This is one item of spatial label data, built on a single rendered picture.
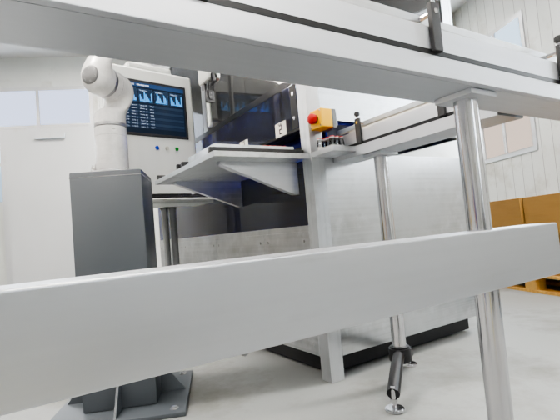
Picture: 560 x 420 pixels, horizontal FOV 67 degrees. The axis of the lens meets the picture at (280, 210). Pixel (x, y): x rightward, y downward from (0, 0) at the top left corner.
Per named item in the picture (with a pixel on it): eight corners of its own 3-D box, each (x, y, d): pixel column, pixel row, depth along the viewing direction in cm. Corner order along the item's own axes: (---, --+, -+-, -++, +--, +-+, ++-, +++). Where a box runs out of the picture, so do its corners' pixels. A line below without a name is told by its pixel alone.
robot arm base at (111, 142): (79, 172, 155) (77, 122, 156) (94, 180, 173) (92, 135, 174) (133, 169, 157) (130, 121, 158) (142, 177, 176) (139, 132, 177)
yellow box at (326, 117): (325, 132, 167) (323, 113, 167) (337, 127, 161) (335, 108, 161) (309, 131, 163) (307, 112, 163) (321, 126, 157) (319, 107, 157)
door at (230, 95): (210, 130, 248) (202, 32, 251) (247, 107, 209) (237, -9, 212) (209, 130, 248) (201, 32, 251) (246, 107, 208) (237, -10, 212)
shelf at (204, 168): (244, 183, 229) (243, 180, 229) (325, 158, 170) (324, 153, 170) (155, 185, 203) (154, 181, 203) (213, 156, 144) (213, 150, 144)
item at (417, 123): (330, 162, 169) (326, 123, 170) (358, 162, 177) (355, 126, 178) (495, 114, 111) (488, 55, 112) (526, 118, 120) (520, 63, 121)
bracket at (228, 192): (240, 207, 217) (237, 181, 217) (242, 206, 214) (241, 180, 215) (175, 209, 198) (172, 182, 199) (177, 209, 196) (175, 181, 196)
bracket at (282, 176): (295, 195, 174) (292, 163, 175) (299, 194, 172) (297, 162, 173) (219, 197, 156) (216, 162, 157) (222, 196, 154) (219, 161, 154)
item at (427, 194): (273, 297, 387) (265, 201, 392) (487, 331, 213) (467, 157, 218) (164, 317, 333) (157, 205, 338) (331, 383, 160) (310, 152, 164)
